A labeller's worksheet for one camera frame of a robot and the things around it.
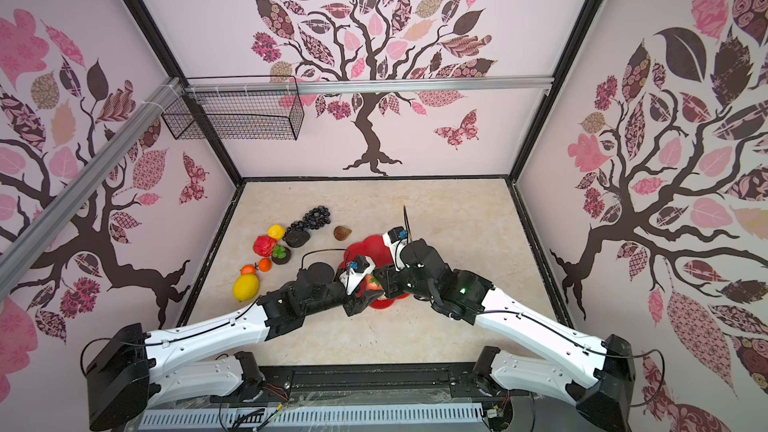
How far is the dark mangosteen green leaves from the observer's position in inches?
37.1

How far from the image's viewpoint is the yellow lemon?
34.3 inches

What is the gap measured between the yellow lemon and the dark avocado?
0.15 m

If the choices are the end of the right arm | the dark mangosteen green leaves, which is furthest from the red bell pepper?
the end of the right arm

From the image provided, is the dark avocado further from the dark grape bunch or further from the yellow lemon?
the yellow lemon
